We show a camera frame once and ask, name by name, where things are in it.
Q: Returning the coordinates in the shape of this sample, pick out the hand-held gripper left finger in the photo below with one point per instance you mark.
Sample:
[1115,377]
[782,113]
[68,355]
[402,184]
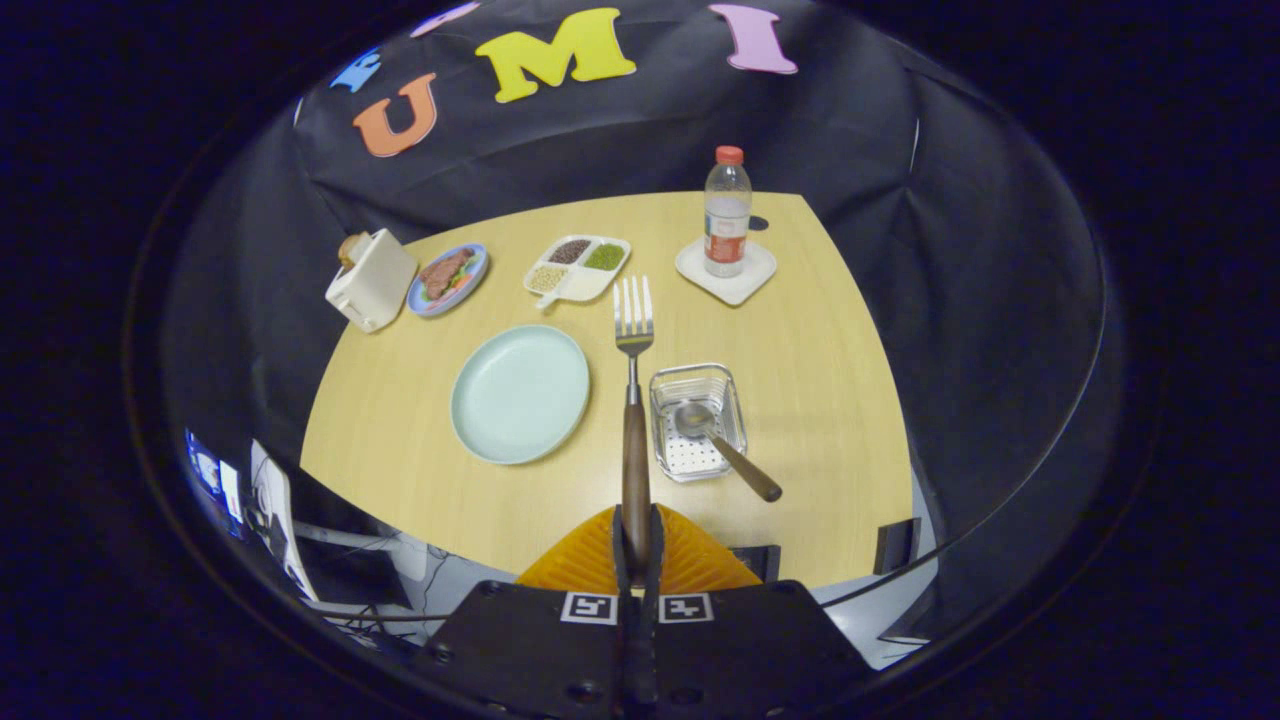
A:
[540,650]

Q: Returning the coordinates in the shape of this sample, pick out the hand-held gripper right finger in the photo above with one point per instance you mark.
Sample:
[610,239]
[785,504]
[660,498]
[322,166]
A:
[745,650]

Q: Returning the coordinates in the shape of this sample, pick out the low black block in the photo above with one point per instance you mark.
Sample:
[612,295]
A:
[758,562]

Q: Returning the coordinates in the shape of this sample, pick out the tall black block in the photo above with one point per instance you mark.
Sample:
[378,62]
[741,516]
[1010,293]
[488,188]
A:
[897,545]

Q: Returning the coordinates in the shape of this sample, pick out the pale green round plate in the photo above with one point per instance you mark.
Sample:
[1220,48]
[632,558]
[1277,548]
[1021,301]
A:
[520,395]

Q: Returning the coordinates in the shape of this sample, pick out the white square coaster tray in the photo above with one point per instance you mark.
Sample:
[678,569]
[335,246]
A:
[740,288]

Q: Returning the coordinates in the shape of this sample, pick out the small blue plate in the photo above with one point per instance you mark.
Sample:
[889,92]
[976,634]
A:
[470,290]

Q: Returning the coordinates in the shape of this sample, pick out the computer monitor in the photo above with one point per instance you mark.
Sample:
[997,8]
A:
[212,480]

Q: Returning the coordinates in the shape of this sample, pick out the white divided dish with beans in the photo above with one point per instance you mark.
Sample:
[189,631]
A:
[585,283]

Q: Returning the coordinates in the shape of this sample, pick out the sliced meat with greens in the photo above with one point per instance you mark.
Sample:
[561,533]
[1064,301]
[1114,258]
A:
[443,275]

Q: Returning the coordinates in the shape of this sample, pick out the white toaster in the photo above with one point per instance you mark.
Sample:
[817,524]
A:
[372,285]

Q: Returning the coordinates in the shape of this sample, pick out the clear red-capped water bottle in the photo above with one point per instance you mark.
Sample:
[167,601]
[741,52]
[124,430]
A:
[727,215]

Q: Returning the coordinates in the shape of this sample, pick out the toasted bread slice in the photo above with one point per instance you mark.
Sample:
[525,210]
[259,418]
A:
[352,250]

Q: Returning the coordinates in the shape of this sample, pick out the black backdrop cloth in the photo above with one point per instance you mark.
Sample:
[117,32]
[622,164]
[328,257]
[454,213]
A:
[950,250]

